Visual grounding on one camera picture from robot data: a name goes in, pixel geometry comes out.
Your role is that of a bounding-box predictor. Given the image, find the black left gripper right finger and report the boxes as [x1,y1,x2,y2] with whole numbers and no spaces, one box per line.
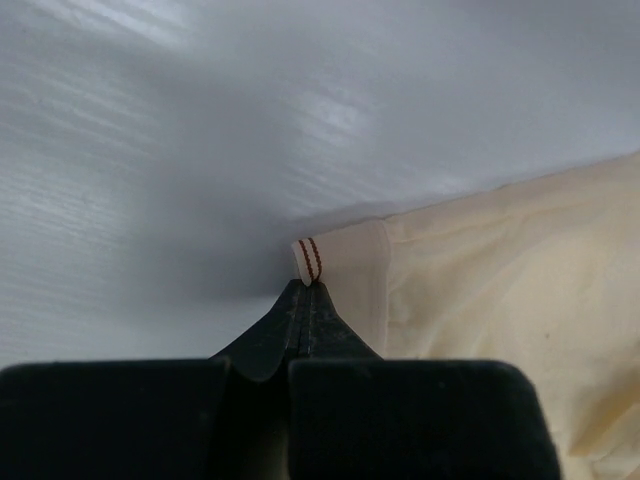
[288,283,561,479]

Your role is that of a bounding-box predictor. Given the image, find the beige underwear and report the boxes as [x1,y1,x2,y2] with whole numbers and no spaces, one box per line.
[292,154,639,479]

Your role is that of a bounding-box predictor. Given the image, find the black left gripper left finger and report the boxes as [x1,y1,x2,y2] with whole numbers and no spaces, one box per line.
[1,284,300,479]

